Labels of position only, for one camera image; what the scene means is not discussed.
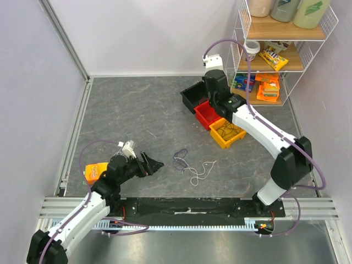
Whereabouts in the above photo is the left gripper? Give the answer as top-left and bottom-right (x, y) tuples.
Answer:
(118, 151), (163, 184)

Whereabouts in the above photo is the purple wire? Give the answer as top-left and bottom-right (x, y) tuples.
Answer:
(172, 148), (190, 170)

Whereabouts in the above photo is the black wire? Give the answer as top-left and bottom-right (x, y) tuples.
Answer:
(217, 122), (241, 138)

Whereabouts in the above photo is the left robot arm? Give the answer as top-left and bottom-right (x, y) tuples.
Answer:
(26, 152), (164, 263)

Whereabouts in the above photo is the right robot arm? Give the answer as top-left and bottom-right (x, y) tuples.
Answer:
(202, 69), (313, 217)

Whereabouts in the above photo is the red plastic bin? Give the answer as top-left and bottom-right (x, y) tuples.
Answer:
(194, 101), (222, 131)

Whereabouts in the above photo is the yellow plastic bin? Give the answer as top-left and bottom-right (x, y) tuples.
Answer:
(210, 118), (247, 149)

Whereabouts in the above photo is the black plastic bin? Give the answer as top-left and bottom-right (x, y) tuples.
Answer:
(180, 81), (208, 114)

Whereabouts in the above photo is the blue green box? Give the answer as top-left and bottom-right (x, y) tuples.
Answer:
(229, 73), (255, 92)

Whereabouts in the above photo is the orange snack packs stack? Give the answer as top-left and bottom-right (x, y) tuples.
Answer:
(255, 73), (281, 102)

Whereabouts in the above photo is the white paper coffee cup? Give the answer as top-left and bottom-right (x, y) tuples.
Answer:
(244, 41), (261, 61)

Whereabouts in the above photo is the yellow candy bag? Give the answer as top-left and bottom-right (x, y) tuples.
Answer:
(258, 48), (289, 72)

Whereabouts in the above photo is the brown white snack box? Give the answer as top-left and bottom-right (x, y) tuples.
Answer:
(264, 41), (292, 54)

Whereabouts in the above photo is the beige bottle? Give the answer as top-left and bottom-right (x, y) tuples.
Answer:
(248, 0), (274, 18)

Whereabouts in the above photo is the grey green bottle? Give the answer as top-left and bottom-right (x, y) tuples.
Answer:
(270, 0), (300, 23)

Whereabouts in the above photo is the light green bottle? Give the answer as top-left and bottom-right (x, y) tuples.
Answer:
(293, 0), (331, 29)

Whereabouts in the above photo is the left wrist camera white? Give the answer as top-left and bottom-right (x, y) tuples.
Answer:
(117, 140), (136, 158)

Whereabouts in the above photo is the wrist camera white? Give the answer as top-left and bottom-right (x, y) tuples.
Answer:
(117, 140), (136, 158)
(203, 54), (223, 71)

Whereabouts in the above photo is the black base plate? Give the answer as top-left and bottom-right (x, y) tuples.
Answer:
(109, 197), (285, 220)

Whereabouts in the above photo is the white slotted cable duct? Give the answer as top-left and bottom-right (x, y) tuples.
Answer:
(93, 217), (277, 231)

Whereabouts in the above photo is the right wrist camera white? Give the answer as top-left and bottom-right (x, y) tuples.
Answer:
(203, 54), (223, 71)

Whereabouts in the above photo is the white wire shelf rack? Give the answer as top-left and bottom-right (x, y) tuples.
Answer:
(223, 0), (339, 107)

